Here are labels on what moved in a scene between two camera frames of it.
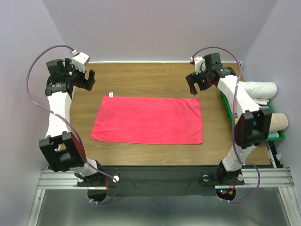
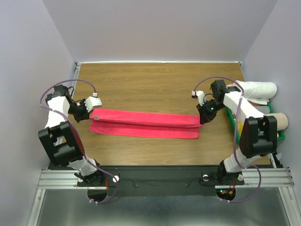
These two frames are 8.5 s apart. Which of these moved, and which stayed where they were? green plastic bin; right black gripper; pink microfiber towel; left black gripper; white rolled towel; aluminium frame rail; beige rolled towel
Moved: right black gripper; pink microfiber towel; left black gripper
Stayed: aluminium frame rail; green plastic bin; beige rolled towel; white rolled towel
